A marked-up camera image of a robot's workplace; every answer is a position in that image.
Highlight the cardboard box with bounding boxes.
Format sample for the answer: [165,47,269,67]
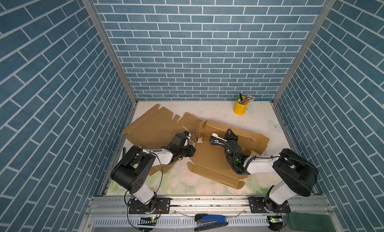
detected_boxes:
[188,120,270,189]

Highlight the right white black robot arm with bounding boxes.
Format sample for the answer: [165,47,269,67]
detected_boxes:
[210,129,319,212]

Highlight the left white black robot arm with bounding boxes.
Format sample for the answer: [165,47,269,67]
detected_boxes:
[111,132,196,206]

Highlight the green box at front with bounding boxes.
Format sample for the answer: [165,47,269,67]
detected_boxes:
[288,213,336,232]

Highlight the left flat cardboard sheet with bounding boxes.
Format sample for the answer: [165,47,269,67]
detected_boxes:
[122,104,201,176]

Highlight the yellow pen cup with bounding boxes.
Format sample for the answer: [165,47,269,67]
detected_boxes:
[233,97,248,115]

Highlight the pens in cup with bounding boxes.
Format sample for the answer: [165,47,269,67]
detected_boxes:
[236,93,255,105]

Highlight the blue black stapler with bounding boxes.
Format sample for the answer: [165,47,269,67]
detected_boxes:
[194,214,229,232]

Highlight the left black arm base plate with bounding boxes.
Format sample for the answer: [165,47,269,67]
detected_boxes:
[128,197,171,215]

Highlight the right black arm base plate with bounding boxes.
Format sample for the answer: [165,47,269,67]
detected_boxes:
[248,196,291,214]

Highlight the aluminium front rail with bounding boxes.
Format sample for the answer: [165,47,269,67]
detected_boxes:
[79,195,342,232]

